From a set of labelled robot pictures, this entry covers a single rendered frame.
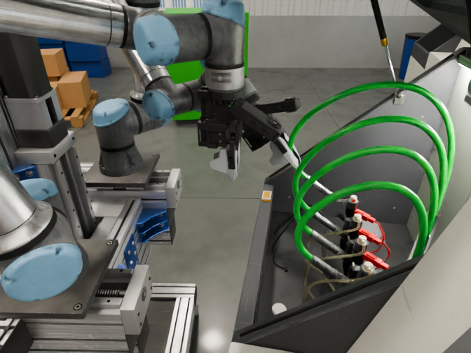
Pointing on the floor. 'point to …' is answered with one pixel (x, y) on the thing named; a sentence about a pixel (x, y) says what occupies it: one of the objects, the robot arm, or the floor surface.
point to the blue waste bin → (408, 52)
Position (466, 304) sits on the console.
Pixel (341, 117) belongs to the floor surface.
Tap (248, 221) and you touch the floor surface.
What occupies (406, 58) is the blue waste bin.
